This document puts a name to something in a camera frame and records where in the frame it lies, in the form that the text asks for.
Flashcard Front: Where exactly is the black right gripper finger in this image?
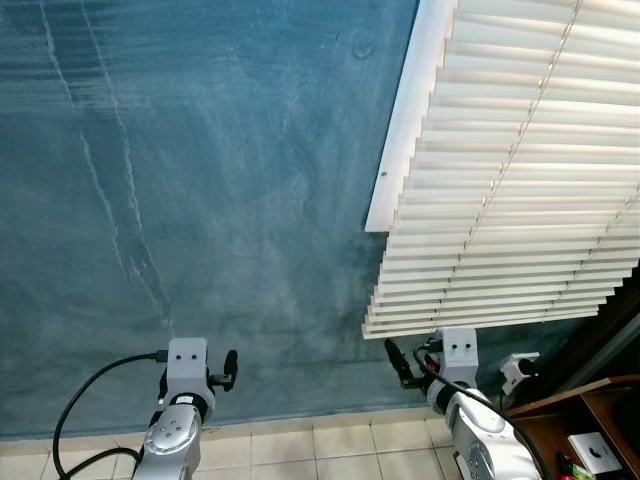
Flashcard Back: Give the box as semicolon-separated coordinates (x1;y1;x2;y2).
385;338;413;389

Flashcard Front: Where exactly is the brown wooden shelf unit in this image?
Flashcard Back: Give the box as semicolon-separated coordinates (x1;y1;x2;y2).
504;374;640;480

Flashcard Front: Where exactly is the green and red packet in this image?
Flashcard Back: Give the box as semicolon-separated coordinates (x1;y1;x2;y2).
556;452;587;480

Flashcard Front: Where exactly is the white flat box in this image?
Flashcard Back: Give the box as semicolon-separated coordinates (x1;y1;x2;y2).
567;431;622;474

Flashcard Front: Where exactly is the white slatted window blind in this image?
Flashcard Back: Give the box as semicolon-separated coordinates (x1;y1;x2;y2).
362;0;640;341

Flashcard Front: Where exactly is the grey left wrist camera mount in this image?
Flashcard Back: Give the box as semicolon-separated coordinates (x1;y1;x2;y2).
166;338;209;397

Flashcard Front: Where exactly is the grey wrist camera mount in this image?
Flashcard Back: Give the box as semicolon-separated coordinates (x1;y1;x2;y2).
440;328;479;387
166;338;209;397

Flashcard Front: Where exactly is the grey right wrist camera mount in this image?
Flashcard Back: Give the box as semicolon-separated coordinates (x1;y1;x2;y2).
440;328;479;387

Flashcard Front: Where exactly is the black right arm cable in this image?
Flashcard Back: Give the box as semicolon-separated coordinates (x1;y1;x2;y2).
418;345;549;480

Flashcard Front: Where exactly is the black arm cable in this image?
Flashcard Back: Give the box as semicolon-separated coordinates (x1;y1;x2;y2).
52;351;169;480
418;345;549;480

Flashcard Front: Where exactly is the white wall plug adapter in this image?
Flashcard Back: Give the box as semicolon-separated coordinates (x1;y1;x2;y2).
500;351;542;395

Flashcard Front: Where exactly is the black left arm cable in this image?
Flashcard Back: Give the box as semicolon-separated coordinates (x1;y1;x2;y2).
52;351;169;480

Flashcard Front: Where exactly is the dark door frame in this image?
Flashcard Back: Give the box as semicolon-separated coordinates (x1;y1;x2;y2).
540;262;640;403

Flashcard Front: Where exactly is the white window frame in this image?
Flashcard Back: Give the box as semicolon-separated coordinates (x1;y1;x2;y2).
365;0;459;234

